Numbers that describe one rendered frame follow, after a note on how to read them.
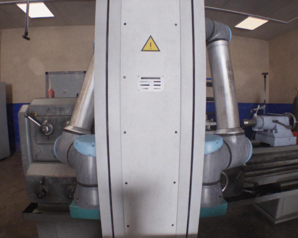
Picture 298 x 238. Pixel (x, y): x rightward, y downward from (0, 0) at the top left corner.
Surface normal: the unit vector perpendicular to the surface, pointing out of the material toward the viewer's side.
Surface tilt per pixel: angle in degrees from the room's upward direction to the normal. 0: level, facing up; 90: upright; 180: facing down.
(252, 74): 90
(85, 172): 90
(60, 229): 90
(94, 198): 70
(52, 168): 32
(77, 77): 90
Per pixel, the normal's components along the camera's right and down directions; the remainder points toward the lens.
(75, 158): -0.66, 0.04
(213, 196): 0.29, -0.26
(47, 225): 0.13, 0.09
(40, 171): 0.07, -0.80
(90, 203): 0.08, -0.26
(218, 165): 0.46, 0.11
